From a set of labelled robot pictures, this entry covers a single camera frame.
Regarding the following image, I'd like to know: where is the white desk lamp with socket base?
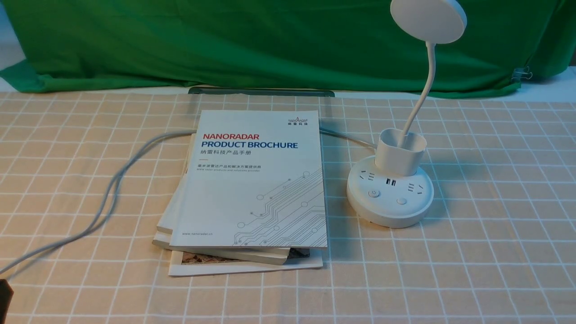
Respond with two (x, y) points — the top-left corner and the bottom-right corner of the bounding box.
(347, 0), (467, 229)

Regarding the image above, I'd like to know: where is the white Nanoradar product brochure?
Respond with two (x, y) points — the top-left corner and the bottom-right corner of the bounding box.
(170, 110), (329, 249)

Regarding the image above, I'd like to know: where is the thick book under brochure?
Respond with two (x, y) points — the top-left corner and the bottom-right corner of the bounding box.
(152, 135), (311, 266)

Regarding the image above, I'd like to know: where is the bottom white magazine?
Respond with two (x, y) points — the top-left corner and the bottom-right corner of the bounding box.
(168, 250), (324, 277)

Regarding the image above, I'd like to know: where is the beige checkered tablecloth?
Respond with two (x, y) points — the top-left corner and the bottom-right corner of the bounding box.
(0, 92), (576, 324)

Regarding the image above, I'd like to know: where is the metal binder clip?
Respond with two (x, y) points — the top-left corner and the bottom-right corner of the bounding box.
(511, 66), (533, 82)

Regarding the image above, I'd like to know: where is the green backdrop cloth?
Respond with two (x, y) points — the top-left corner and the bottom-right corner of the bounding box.
(1, 0), (575, 99)

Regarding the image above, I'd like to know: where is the dark object bottom left corner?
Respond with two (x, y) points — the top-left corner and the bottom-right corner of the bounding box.
(0, 279), (14, 324)

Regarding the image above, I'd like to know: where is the grey lamp power cable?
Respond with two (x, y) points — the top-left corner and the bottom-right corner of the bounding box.
(0, 128), (378, 275)

